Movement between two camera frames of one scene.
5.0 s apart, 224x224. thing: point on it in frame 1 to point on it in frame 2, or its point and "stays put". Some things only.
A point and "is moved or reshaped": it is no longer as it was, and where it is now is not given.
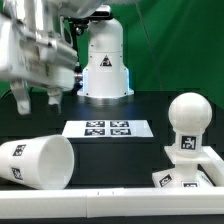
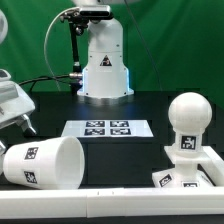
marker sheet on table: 107,129 stays put
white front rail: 112,202 stays put
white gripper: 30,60 to 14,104
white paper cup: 43,162 is moved or reshaped
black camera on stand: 103,12 stays put
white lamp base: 185,173 stays put
